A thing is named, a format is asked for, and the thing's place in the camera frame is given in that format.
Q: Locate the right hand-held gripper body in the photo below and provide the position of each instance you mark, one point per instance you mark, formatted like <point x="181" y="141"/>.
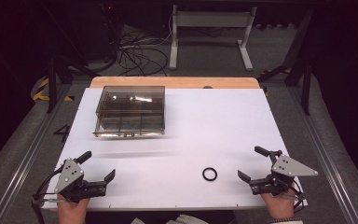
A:
<point x="287" y="168"/>

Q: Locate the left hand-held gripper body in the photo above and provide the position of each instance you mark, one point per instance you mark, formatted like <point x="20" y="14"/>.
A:
<point x="70" y="175"/>

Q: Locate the smoky clear compartment box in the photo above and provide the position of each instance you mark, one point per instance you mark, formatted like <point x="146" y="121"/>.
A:
<point x="130" y="112"/>

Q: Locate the person's left hand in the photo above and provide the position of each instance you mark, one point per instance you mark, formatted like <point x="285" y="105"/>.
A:
<point x="72" y="213"/>

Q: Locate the person's right hand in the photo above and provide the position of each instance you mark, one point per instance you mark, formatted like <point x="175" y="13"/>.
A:
<point x="279" y="207"/>

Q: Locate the beaded wristband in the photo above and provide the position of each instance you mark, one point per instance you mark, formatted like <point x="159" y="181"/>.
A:
<point x="284" y="220"/>

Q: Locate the white table mat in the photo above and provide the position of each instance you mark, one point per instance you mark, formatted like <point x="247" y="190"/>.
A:
<point x="199" y="124"/>

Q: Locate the person's light clothing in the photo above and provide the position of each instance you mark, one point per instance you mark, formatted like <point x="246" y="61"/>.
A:
<point x="180" y="219"/>

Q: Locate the black metal stand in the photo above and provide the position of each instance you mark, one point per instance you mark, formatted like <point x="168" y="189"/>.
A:
<point x="301" y="68"/>
<point x="52" y="84"/>

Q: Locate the wooden table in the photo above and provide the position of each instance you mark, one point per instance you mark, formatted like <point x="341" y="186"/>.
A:
<point x="174" y="82"/>

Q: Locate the white metal stand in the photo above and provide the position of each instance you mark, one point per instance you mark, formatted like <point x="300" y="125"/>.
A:
<point x="211" y="19"/>

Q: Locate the aluminium floor rail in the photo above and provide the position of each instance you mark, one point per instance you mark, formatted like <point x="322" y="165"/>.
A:
<point x="321" y="155"/>
<point x="24" y="158"/>

